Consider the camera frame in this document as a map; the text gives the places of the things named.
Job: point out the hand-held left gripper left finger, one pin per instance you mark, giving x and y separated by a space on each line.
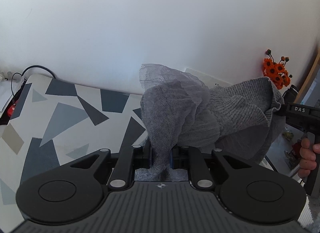
147 158

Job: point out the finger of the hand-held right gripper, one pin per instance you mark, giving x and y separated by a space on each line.
280 110

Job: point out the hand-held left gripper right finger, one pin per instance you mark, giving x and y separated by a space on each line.
175 159

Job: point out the grey knit sweater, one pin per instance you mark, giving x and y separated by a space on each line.
225 110

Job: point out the person's right hand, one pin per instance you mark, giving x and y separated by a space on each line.
307 158

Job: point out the black bottle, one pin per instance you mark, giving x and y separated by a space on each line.
290 95

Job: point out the orange artificial flowers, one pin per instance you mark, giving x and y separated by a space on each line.
271 69

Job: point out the geometric patterned tablecloth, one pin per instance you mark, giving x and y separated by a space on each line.
62 123

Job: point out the red packet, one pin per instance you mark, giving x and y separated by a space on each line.
11 111

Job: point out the wooden door frame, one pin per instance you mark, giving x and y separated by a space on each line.
310 82

